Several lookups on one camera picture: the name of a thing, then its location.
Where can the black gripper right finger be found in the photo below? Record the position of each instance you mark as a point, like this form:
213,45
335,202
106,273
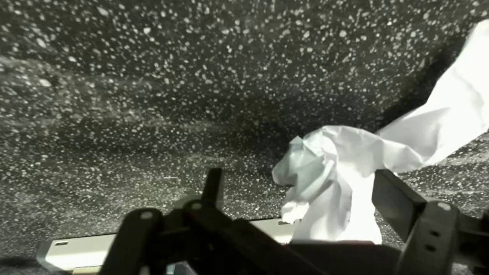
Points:
433,239

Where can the white cloth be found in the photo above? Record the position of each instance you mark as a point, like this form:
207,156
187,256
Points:
346,169

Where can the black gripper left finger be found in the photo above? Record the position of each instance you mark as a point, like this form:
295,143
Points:
204,239

